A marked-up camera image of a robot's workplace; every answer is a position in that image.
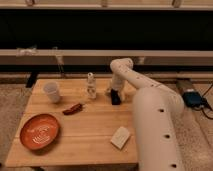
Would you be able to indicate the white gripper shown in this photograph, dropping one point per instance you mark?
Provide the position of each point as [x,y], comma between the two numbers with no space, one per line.
[117,84]

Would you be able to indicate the black eraser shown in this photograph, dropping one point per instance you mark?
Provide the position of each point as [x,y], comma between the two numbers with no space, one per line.
[115,99]

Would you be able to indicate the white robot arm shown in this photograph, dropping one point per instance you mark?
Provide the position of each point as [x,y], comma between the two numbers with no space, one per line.
[152,107]

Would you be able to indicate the white sponge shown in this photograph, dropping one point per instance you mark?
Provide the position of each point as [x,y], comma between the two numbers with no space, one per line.
[120,137]

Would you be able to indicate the small white spray bottle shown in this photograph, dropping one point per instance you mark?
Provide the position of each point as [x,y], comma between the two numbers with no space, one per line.
[91,85]

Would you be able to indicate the red chili pepper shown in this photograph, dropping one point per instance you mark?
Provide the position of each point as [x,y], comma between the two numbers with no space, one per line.
[74,109]

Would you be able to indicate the white plastic cup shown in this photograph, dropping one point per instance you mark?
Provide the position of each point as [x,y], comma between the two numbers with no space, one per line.
[51,89]

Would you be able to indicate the blue box on floor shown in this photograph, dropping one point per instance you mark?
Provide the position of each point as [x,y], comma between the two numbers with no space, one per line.
[192,99]

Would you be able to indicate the orange patterned plate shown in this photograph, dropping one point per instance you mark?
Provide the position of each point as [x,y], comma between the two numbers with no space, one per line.
[39,131]

